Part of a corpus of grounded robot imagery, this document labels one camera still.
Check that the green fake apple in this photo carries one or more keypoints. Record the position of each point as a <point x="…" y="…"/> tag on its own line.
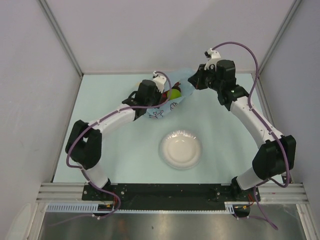
<point x="174" y="94"/>

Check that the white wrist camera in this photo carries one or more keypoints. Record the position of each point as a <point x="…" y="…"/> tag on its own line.
<point x="213" y="56"/>
<point x="160" y="80"/>

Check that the white paper plate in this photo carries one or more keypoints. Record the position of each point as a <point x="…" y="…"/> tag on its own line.
<point x="181" y="149"/>

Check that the red fake strawberry bunch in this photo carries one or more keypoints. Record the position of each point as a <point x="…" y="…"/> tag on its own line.
<point x="165" y="97"/>

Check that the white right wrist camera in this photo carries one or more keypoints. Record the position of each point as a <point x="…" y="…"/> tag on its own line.
<point x="213" y="56"/>

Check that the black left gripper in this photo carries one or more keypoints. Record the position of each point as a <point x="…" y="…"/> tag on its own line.
<point x="159" y="95"/>

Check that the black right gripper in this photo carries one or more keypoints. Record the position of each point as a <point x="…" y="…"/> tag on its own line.
<point x="199" y="75"/>

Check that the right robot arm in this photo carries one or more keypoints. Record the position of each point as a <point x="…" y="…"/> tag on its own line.
<point x="276" y="152"/>

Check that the light blue printed plastic bag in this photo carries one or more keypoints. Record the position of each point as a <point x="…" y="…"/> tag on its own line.
<point x="187" y="89"/>

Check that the blue slotted cable duct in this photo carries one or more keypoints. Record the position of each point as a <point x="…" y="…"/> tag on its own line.
<point x="72" y="207"/>

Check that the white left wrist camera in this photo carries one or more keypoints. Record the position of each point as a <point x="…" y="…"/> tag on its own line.
<point x="160" y="80"/>

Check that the dark red fake fruit slice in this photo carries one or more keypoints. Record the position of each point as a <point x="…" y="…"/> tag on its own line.
<point x="176" y="86"/>

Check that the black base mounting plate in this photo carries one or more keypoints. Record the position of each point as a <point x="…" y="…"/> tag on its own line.
<point x="179" y="197"/>

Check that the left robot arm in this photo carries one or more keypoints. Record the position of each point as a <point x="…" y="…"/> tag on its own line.
<point x="84" y="146"/>

